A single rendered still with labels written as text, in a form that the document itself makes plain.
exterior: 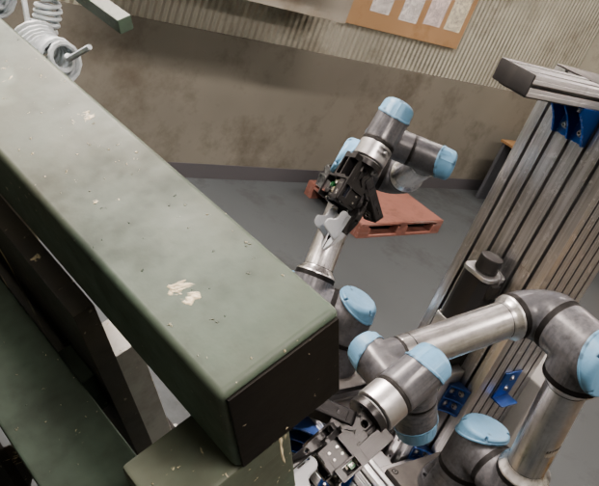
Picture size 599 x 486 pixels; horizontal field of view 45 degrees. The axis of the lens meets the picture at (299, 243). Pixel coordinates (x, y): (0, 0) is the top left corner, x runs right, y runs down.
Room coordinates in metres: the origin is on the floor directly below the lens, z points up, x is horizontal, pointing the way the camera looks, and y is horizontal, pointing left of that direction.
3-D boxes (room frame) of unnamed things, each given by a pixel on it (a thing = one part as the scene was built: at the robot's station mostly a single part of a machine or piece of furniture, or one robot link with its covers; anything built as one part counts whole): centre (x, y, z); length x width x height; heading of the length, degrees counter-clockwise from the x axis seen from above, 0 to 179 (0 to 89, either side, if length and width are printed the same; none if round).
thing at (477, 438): (1.41, -0.57, 1.20); 0.13 x 0.12 x 0.14; 39
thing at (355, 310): (1.76, -0.21, 1.20); 0.13 x 0.12 x 0.14; 91
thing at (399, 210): (5.63, -0.47, 0.15); 1.06 x 0.73 x 0.30; 136
